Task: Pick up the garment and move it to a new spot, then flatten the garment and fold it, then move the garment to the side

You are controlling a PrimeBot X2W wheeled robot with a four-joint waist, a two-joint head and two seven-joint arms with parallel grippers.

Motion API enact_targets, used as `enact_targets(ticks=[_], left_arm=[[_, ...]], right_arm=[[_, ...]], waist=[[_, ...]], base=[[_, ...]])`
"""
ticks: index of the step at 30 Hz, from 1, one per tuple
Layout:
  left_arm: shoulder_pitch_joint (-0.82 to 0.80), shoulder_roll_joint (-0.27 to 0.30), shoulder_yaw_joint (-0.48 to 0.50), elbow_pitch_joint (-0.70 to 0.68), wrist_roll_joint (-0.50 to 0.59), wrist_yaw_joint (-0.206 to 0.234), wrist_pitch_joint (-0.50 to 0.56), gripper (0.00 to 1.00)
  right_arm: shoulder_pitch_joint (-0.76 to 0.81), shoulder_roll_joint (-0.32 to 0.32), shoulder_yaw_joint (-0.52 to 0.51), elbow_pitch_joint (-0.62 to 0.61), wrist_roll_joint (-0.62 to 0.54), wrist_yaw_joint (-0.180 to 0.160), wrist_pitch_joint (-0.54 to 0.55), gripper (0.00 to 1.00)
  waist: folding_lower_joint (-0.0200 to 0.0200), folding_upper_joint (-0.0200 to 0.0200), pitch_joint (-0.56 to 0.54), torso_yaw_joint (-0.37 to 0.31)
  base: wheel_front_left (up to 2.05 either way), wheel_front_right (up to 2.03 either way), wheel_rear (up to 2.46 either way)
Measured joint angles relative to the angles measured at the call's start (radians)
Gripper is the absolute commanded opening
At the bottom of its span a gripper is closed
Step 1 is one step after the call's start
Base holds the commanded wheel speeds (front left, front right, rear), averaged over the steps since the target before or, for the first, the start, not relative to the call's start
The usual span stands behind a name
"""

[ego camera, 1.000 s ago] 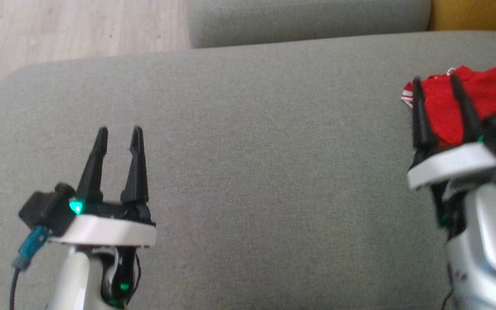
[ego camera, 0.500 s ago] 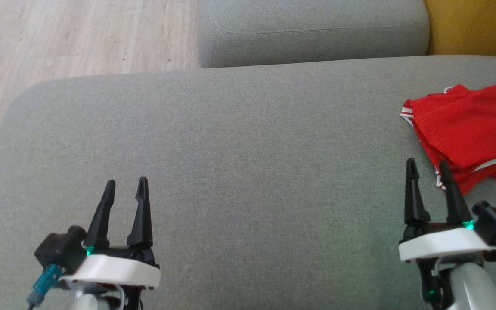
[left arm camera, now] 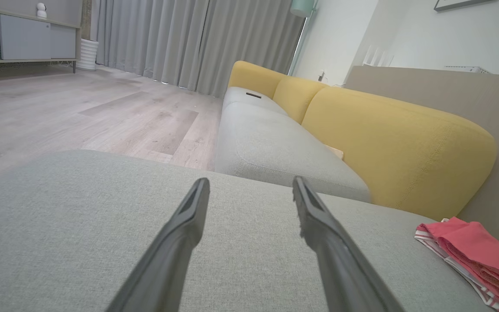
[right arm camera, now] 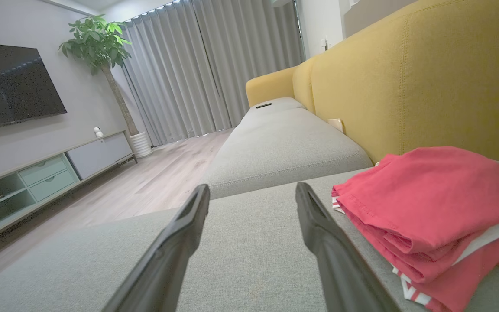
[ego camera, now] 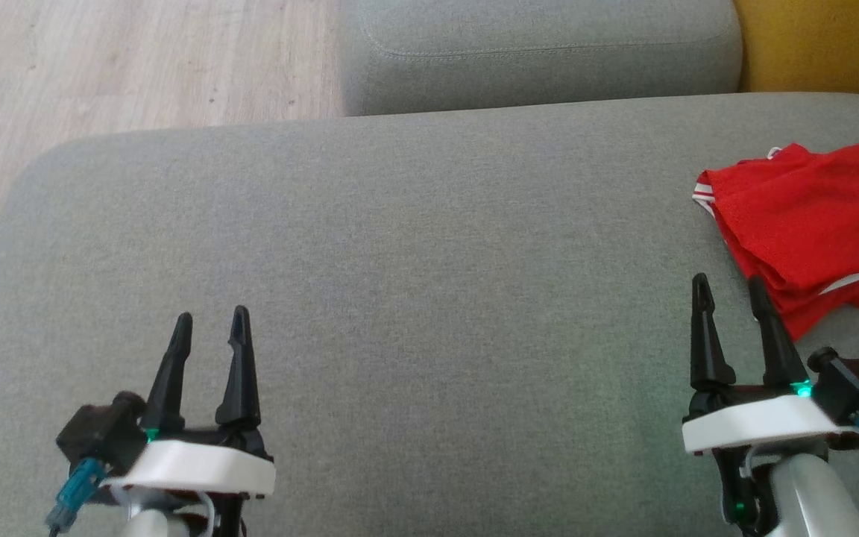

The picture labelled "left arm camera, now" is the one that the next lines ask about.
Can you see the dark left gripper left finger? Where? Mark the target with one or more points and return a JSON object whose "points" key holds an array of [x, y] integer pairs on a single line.
{"points": [[176, 251]]}

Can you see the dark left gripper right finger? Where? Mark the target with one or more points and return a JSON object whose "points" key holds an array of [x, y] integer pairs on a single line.
{"points": [[336, 260]]}

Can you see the red shorts with white stripe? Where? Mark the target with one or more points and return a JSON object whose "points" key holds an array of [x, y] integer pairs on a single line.
{"points": [[470, 247]]}

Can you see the light tan flat board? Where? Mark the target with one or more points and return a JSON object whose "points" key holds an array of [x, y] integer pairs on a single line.
{"points": [[336, 151]]}

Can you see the grey sofa with yellow backrest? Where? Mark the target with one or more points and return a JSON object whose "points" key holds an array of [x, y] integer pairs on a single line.
{"points": [[383, 143]]}

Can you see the black remote control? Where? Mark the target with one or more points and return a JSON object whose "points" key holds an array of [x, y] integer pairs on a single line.
{"points": [[254, 95]]}

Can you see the beige partition panel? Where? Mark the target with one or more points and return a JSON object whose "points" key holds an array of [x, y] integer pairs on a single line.
{"points": [[470, 95]]}

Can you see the grey pleated curtain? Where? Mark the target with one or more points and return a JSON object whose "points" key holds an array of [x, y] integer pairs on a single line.
{"points": [[189, 39]]}

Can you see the white ribbed planter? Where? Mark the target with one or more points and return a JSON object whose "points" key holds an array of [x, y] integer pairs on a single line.
{"points": [[87, 54]]}

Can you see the mint green floor lamp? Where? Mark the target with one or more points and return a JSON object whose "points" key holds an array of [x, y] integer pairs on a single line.
{"points": [[303, 8]]}

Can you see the grey and green sideboard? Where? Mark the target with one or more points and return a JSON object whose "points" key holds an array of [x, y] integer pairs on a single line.
{"points": [[24, 41]]}

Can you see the white wall socket with plug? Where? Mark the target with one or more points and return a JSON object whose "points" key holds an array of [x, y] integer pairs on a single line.
{"points": [[321, 76]]}

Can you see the small white security camera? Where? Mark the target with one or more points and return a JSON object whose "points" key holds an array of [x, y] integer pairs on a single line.
{"points": [[41, 11]]}

